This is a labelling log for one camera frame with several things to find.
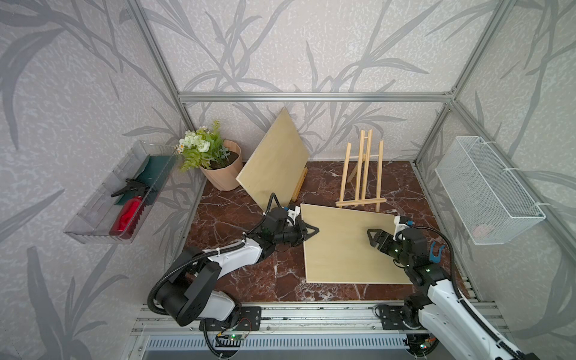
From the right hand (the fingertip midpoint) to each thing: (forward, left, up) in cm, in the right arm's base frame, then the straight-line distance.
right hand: (373, 233), depth 84 cm
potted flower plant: (+32, +64, +8) cm, 72 cm away
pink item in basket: (-6, -31, +11) cm, 33 cm away
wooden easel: (+28, +28, -5) cm, 40 cm away
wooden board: (+27, +38, +10) cm, 48 cm away
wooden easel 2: (+24, +3, +16) cm, 29 cm away
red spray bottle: (-6, +73, +27) cm, 78 cm away
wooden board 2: (-2, +11, -14) cm, 18 cm away
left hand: (-2, +21, +3) cm, 22 cm away
